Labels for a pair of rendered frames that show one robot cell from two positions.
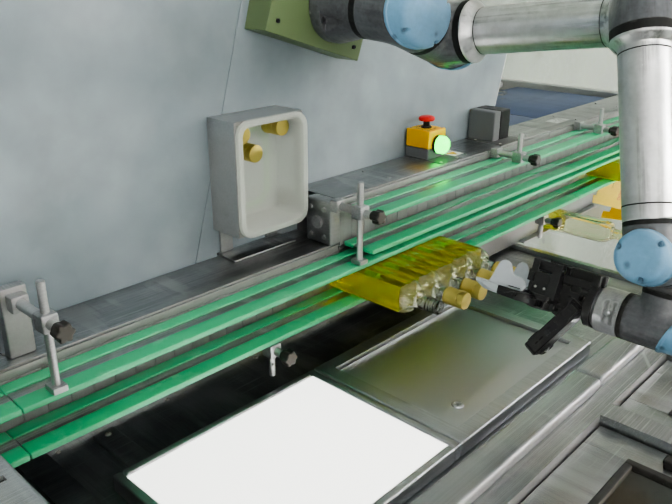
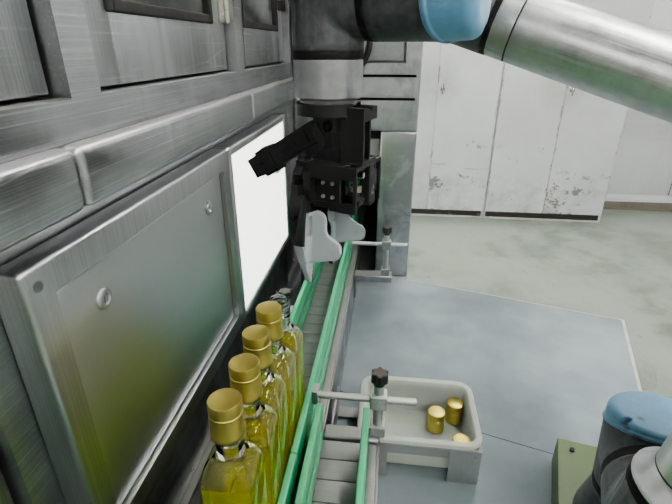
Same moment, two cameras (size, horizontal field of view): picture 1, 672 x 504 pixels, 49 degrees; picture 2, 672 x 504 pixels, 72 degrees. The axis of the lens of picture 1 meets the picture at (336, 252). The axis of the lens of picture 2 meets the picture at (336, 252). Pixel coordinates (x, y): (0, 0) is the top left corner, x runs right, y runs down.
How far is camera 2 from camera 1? 1.70 m
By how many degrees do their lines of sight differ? 108
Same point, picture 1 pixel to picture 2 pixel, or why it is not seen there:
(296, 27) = (572, 471)
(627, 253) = not seen: hidden behind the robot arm
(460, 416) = (212, 188)
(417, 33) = (625, 397)
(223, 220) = not seen: hidden behind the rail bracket
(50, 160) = (440, 334)
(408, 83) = not seen: outside the picture
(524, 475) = (195, 88)
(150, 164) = (429, 375)
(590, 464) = (137, 49)
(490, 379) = (177, 238)
